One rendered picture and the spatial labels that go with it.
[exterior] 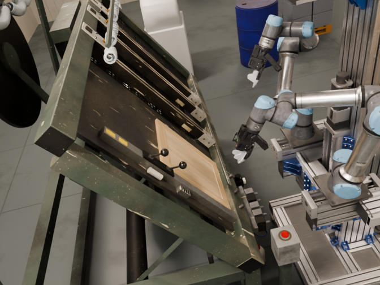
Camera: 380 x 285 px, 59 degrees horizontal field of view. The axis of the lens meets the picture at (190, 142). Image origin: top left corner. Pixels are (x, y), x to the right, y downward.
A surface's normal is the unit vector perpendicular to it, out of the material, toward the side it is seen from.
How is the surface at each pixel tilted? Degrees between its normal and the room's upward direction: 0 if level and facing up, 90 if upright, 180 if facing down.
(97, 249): 0
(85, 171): 90
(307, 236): 0
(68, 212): 0
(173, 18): 80
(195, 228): 90
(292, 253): 90
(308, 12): 90
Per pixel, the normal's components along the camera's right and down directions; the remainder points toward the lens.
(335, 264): -0.18, -0.76
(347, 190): -0.27, 0.74
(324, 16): 0.23, 0.58
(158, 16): 0.03, 0.47
